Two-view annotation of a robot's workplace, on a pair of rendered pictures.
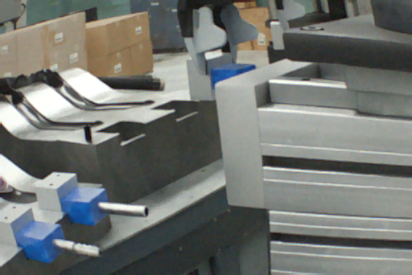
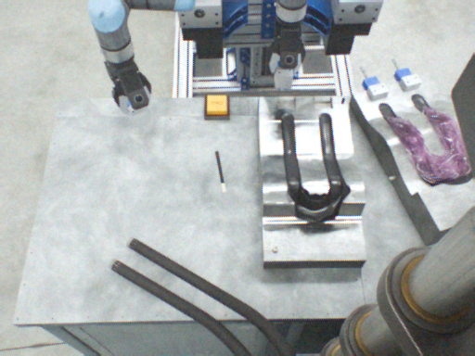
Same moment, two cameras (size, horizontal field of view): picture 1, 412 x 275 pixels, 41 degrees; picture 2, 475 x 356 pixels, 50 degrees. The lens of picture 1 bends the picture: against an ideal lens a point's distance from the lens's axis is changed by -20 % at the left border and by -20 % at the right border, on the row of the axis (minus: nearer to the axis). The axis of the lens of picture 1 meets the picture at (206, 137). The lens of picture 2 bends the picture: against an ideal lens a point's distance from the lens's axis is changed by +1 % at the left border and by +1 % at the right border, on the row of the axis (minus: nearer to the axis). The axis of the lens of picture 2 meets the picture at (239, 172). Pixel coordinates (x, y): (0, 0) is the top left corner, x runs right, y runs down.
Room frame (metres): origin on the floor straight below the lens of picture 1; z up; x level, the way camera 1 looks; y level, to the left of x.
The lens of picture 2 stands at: (1.56, 0.65, 2.08)
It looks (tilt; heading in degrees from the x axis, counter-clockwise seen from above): 61 degrees down; 231
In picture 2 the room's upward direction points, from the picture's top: straight up
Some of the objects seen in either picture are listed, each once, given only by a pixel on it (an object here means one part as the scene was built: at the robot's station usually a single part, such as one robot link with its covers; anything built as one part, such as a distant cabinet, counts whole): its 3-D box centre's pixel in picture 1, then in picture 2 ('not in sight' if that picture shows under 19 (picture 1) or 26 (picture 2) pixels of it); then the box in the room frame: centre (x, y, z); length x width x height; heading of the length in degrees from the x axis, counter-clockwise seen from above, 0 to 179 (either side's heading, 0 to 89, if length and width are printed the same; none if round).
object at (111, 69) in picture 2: not in sight; (122, 68); (1.24, -0.21, 1.09); 0.09 x 0.08 x 0.12; 80
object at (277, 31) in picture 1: (303, 34); (133, 102); (1.24, -0.22, 0.93); 0.13 x 0.05 x 0.05; 80
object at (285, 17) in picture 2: not in sight; (289, 6); (0.83, -0.04, 1.17); 0.08 x 0.08 x 0.05
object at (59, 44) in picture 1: (25, 75); not in sight; (5.07, 1.54, 0.47); 1.22 x 0.80 x 0.94; 60
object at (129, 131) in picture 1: (121, 141); (322, 106); (0.80, 0.10, 0.87); 0.05 x 0.05 x 0.04; 51
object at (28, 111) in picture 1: (53, 96); (313, 159); (0.97, 0.24, 0.92); 0.35 x 0.16 x 0.09; 51
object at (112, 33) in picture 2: not in sight; (109, 20); (1.24, -0.20, 1.25); 0.09 x 0.08 x 0.11; 47
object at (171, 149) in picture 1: (55, 123); (307, 173); (0.98, 0.24, 0.87); 0.50 x 0.26 x 0.14; 51
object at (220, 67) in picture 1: (241, 76); (283, 65); (0.82, -0.05, 0.93); 0.13 x 0.05 x 0.05; 49
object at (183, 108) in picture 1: (175, 118); (286, 106); (0.88, 0.04, 0.87); 0.05 x 0.05 x 0.04; 51
